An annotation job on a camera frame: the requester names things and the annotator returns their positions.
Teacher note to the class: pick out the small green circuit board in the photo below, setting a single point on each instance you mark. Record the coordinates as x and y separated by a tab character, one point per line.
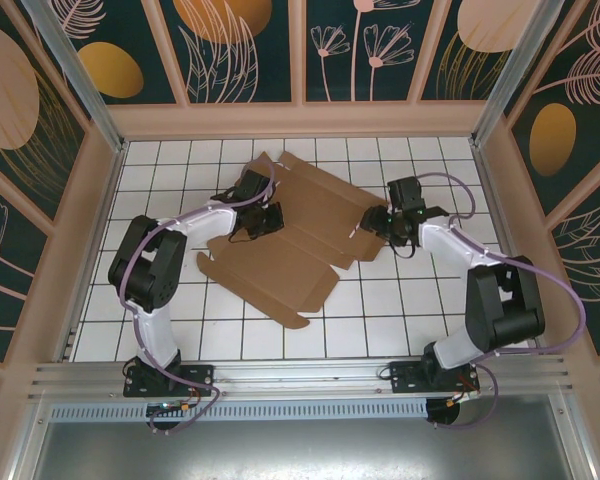
172	406

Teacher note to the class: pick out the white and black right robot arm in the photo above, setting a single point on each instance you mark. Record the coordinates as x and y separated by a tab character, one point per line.
450	245

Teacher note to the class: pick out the brown cardboard paper box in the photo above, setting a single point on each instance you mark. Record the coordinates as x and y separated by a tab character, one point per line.
305	220

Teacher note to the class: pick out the aluminium corner post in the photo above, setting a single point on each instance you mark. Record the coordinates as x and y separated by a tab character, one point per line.
515	75
90	97

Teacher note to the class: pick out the aluminium side rail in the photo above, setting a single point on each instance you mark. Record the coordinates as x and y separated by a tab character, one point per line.
102	225
498	225

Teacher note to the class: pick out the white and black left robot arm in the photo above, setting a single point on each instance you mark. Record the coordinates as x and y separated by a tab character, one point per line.
162	342

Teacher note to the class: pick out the long aluminium mounting rail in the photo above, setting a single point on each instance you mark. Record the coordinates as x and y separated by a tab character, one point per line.
300	375

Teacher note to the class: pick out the grey metal sheet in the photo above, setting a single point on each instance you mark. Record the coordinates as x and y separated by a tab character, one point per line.
300	450

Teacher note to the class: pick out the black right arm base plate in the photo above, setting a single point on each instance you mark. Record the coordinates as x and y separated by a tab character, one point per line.
402	375

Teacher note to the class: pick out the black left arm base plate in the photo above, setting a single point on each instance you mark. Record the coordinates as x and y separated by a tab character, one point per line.
200	375

